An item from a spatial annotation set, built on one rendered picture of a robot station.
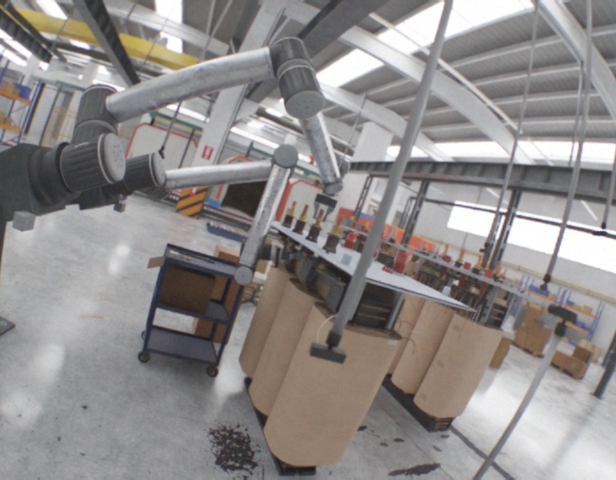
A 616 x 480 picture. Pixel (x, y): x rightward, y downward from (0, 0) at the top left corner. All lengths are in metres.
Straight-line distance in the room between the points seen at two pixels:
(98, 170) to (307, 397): 1.39
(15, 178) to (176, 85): 0.74
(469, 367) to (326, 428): 1.70
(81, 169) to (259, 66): 0.78
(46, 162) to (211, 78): 0.73
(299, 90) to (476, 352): 2.62
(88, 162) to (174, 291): 1.48
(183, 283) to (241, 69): 1.67
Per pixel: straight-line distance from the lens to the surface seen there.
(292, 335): 2.03
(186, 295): 2.58
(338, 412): 1.81
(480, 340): 3.11
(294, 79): 1.23
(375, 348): 1.68
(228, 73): 1.36
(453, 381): 3.18
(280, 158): 1.94
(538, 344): 11.19
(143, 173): 1.98
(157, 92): 1.42
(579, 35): 12.71
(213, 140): 12.20
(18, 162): 1.47
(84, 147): 1.36
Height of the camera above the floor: 1.51
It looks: 4 degrees down
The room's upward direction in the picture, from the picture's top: 20 degrees clockwise
